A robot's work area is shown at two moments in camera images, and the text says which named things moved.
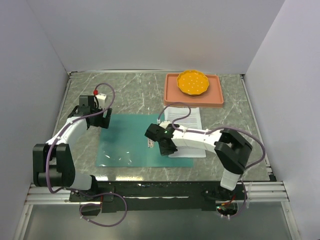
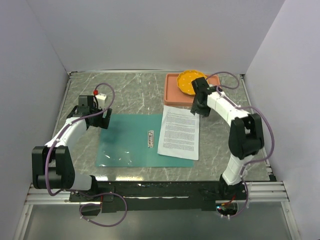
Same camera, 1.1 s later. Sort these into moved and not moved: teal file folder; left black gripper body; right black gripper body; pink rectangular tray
Moved: right black gripper body
Not moved: pink rectangular tray; left black gripper body; teal file folder
